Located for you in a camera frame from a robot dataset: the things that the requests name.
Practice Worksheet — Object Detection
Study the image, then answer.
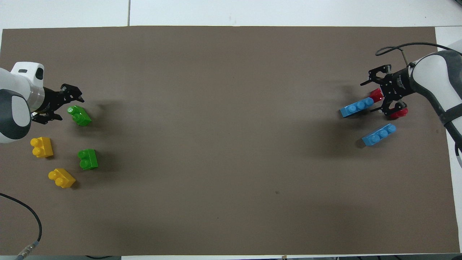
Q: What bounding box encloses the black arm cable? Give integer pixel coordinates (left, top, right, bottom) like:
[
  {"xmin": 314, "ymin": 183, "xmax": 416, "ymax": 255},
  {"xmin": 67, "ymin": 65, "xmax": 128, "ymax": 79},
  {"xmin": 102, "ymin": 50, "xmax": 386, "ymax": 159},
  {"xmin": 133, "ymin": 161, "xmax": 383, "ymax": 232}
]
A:
[
  {"xmin": 375, "ymin": 43, "xmax": 452, "ymax": 67},
  {"xmin": 0, "ymin": 193, "xmax": 43, "ymax": 260}
]

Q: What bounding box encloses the blue three-stud brick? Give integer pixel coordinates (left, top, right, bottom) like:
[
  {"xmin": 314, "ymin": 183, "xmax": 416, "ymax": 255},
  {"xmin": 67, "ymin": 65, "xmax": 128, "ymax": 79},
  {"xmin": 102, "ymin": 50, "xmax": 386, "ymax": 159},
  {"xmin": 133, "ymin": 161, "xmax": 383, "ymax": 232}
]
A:
[
  {"xmin": 340, "ymin": 97, "xmax": 375, "ymax": 118},
  {"xmin": 362, "ymin": 123, "xmax": 397, "ymax": 147}
]

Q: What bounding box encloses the green two-stud brick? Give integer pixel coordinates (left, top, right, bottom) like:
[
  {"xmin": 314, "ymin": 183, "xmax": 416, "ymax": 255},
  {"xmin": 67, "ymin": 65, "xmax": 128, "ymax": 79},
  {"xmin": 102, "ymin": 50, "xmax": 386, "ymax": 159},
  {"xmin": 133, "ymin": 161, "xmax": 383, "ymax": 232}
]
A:
[
  {"xmin": 77, "ymin": 149, "xmax": 99, "ymax": 170},
  {"xmin": 67, "ymin": 105, "xmax": 92, "ymax": 127}
]

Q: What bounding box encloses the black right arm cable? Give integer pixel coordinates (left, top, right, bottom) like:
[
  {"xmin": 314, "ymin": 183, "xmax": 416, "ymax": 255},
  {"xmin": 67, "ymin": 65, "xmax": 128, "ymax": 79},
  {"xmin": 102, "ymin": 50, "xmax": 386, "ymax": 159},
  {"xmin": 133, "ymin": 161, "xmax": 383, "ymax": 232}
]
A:
[{"xmin": 375, "ymin": 43, "xmax": 452, "ymax": 67}]

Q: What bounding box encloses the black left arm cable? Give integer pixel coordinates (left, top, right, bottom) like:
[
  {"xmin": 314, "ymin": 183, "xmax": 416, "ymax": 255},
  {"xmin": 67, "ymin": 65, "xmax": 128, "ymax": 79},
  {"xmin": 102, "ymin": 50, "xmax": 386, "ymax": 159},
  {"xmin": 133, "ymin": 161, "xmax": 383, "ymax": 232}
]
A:
[{"xmin": 0, "ymin": 193, "xmax": 43, "ymax": 260}]

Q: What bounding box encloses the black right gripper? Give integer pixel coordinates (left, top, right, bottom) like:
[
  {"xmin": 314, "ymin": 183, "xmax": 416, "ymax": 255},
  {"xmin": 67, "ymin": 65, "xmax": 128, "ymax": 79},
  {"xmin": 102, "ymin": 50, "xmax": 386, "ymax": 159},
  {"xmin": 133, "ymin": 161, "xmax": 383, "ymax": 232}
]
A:
[{"xmin": 360, "ymin": 64, "xmax": 415, "ymax": 118}]

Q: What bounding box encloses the yellow two-stud brick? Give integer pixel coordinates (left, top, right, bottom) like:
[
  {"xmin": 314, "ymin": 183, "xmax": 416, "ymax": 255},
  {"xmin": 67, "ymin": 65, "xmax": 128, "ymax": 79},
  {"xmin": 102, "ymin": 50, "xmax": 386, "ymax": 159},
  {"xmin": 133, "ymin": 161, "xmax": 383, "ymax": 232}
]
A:
[
  {"xmin": 48, "ymin": 168, "xmax": 77, "ymax": 189},
  {"xmin": 30, "ymin": 137, "xmax": 54, "ymax": 159}
]

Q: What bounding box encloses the brown table mat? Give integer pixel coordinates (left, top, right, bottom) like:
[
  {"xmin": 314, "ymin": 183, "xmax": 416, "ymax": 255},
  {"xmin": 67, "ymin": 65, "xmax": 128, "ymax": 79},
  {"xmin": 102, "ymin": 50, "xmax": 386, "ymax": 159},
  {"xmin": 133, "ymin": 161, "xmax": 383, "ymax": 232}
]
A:
[{"xmin": 0, "ymin": 26, "xmax": 461, "ymax": 257}]

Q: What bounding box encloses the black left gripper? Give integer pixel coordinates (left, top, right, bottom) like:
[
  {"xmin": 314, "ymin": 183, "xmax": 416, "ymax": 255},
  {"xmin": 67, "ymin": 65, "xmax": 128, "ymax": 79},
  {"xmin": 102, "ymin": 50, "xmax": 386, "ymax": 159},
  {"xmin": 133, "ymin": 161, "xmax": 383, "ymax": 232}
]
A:
[{"xmin": 32, "ymin": 84, "xmax": 85, "ymax": 125}]

